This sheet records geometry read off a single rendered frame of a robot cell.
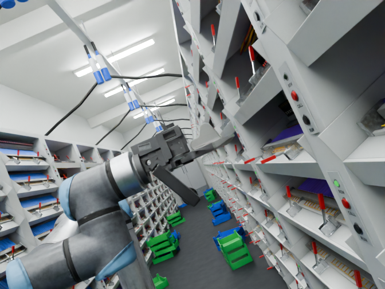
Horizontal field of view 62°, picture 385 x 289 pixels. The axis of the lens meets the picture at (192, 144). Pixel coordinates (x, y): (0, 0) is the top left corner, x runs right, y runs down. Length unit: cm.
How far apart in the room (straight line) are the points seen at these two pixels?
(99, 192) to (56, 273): 16
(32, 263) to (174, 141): 35
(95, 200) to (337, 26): 51
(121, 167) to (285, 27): 39
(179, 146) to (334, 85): 32
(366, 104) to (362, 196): 13
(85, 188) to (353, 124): 49
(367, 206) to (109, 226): 45
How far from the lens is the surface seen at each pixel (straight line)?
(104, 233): 67
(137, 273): 123
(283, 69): 55
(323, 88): 51
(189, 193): 67
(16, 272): 71
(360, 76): 54
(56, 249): 69
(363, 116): 52
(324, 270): 111
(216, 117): 189
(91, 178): 68
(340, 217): 84
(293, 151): 76
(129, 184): 66
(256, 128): 119
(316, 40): 45
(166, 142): 66
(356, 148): 52
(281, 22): 52
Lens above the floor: 97
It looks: 4 degrees up
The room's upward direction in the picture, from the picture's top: 24 degrees counter-clockwise
